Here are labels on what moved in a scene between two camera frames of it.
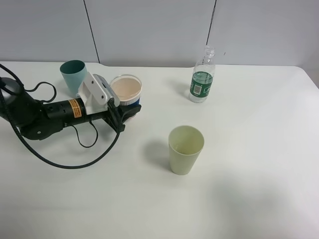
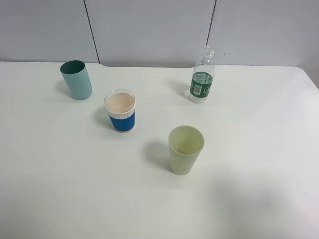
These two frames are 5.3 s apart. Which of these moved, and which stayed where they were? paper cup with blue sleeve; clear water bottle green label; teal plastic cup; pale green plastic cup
Moved: paper cup with blue sleeve
Stayed: teal plastic cup; clear water bottle green label; pale green plastic cup
